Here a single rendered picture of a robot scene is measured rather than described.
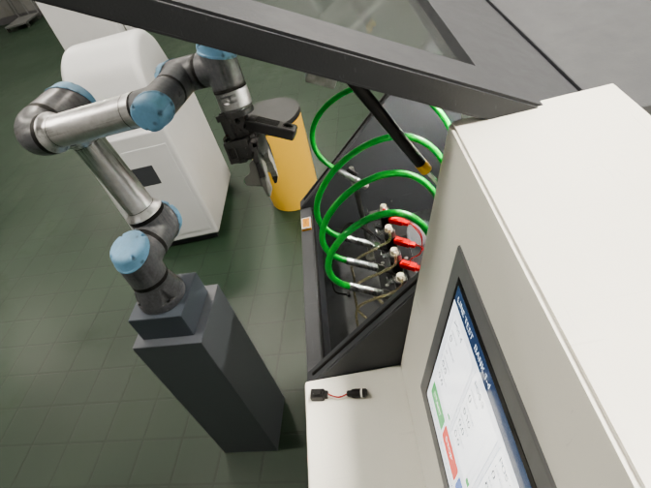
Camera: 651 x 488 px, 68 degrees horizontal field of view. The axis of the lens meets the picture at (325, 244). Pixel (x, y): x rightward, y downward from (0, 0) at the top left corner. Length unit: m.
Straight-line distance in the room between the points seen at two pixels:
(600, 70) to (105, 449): 2.38
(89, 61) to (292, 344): 1.82
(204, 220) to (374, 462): 2.32
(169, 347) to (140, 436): 0.98
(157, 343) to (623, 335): 1.39
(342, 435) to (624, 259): 0.70
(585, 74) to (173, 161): 2.32
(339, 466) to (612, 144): 0.73
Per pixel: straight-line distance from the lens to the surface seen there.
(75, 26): 6.59
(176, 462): 2.37
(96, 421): 2.72
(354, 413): 1.06
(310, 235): 1.48
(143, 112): 1.05
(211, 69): 1.10
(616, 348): 0.45
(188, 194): 2.99
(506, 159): 0.62
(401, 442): 1.02
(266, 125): 1.12
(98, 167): 1.45
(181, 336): 1.60
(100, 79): 2.92
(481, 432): 0.64
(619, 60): 0.94
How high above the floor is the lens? 1.91
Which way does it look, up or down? 42 degrees down
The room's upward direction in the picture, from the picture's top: 18 degrees counter-clockwise
